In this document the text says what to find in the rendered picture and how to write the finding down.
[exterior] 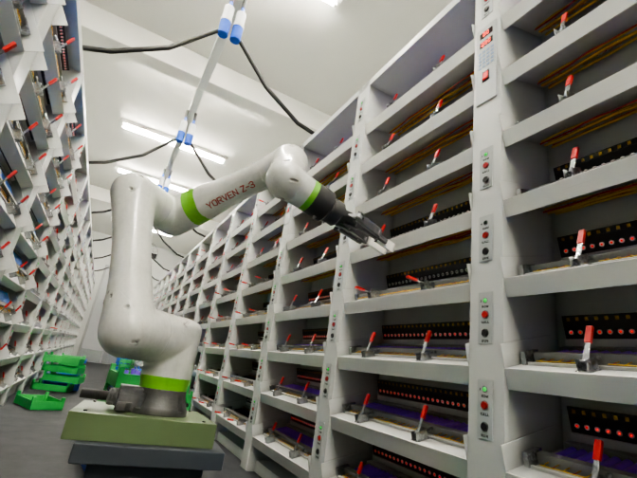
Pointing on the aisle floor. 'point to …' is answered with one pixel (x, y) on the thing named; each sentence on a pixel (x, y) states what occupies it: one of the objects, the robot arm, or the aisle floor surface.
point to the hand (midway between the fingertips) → (381, 244)
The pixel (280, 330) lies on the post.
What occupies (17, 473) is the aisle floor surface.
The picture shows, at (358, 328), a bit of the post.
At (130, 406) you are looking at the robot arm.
